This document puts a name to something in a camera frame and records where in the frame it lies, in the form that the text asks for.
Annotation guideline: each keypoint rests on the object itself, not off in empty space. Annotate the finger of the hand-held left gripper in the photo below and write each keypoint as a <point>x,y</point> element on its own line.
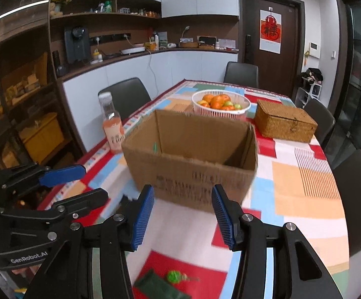
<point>62,174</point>
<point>81,201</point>

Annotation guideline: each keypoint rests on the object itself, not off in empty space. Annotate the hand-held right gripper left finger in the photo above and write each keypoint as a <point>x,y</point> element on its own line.
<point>143,216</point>

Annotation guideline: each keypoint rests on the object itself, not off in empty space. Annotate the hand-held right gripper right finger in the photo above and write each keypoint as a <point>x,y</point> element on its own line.
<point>222,219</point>

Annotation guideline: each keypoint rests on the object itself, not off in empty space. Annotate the brown cardboard box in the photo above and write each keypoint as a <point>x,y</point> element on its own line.
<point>193,174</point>

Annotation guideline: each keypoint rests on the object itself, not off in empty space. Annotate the green lollipop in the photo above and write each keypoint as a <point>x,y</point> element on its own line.
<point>155,147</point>
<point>174,276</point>

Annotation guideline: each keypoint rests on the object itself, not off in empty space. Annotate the dark green snack packet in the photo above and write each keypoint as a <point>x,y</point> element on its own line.
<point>155,288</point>

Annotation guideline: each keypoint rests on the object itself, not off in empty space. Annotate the pink drink bottle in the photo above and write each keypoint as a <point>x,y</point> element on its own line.
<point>112,130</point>

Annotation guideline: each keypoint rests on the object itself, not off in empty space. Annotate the colourful patchwork tablecloth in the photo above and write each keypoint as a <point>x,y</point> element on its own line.
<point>292,193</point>

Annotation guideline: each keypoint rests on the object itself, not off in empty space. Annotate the glass display cabinet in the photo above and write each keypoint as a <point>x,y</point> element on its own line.
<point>28,99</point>

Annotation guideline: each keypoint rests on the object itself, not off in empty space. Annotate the white plastic fruit basket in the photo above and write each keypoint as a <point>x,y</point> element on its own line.
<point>211,113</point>

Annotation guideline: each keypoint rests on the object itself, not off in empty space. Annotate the green tangerine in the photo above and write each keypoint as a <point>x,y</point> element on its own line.
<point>228,103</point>
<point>238,106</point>

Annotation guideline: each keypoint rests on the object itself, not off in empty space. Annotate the black thermos bottle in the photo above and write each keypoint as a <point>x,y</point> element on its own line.
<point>55,59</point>

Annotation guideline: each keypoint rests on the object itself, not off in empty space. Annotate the woven wicker box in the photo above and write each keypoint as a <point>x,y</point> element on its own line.
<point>286,121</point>

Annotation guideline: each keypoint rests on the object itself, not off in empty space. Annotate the red yellow fruit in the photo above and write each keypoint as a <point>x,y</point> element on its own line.
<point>203,103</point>

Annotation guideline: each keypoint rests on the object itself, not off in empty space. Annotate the orange tangerine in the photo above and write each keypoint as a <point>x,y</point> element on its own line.
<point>218,101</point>
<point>208,96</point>

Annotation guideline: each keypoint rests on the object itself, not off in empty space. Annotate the black water dispenser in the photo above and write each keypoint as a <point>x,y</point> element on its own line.
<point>76,45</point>

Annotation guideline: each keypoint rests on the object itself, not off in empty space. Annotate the white flat cooker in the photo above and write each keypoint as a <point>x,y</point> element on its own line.
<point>133,50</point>

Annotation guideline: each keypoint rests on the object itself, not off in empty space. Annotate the white shoe rack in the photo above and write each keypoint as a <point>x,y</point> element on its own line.
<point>308,95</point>

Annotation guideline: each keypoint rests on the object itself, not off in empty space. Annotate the white lower cabinet counter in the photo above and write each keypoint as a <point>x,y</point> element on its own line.
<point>180,68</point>

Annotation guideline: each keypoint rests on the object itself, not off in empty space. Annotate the yellow box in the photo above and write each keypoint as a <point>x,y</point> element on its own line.
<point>150,45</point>

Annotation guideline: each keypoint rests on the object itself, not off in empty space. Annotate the black bag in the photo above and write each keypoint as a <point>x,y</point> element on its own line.
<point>312,74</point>

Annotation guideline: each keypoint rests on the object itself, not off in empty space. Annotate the round wicker tray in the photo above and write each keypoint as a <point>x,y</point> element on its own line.
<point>189,44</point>

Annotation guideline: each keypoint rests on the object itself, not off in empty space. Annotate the black framed tablet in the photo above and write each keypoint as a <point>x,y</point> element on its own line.
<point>207,41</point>

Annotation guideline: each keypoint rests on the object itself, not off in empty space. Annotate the white gooseneck lamp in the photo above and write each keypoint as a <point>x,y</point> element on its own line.
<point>185,32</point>

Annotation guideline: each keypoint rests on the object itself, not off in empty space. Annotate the white intercom panel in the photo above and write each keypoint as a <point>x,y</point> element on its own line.
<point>314,49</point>

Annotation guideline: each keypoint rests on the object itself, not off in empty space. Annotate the dark brown door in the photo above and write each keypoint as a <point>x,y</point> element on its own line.
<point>252,21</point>

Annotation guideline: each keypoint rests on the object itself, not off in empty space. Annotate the black wall power strip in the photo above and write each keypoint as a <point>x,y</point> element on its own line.
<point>112,38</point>

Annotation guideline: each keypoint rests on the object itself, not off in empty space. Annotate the wooden wall shelf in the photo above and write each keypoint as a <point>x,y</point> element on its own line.
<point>105,15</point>

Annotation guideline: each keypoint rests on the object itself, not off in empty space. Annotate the red wall calendar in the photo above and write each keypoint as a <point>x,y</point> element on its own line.
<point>270,32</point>

